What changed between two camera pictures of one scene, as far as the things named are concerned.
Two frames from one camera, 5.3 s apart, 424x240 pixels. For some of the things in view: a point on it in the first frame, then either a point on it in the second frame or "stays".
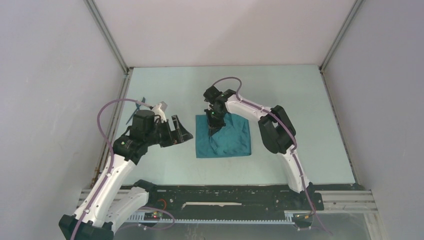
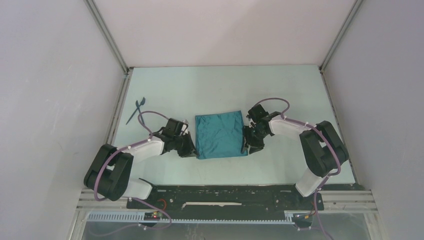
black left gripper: (180, 134) -> (190, 150)
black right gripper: (213, 126) -> (248, 141)
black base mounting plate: (230, 199) stays
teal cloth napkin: (232, 139) stays
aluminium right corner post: (333, 47) stays
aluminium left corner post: (97, 16) stays
